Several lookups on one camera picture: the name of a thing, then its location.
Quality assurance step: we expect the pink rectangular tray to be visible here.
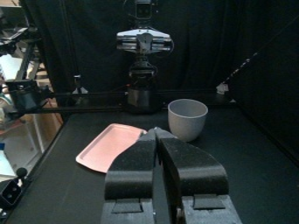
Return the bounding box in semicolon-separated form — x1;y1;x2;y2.
75;122;148;174

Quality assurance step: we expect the black aluminium frame rail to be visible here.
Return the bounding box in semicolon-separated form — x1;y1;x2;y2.
36;90;131;114

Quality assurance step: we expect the black white diagonal cord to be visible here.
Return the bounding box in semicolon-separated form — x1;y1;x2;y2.
221;52;259;86

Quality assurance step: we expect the light wooden cabinet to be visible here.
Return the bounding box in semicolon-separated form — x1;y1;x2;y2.
21;97;65;154

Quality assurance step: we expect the grey cup bowl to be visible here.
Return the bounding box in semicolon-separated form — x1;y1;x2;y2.
167;98;209;144

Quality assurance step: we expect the black table-level camera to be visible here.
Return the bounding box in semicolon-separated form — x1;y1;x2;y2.
4;78;51;114

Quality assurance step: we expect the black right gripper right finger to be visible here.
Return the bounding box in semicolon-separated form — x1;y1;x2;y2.
155;127;229;210

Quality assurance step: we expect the black tripod stand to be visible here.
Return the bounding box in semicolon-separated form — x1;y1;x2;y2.
0;26;43;84

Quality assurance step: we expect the black box with knob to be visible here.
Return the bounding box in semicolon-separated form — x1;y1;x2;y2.
0;167;29;210

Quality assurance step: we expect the small white tag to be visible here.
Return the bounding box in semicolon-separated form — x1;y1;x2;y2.
215;81;231;95

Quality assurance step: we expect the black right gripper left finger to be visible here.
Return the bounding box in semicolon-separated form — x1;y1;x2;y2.
104;127;157;214

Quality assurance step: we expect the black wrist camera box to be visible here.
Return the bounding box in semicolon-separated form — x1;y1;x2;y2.
133;0;153;20

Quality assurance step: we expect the black cloth curtain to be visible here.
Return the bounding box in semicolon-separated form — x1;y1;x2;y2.
19;0;299;160

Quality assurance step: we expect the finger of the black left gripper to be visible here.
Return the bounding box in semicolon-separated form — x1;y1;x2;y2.
144;32;155;56
135;32;145;56

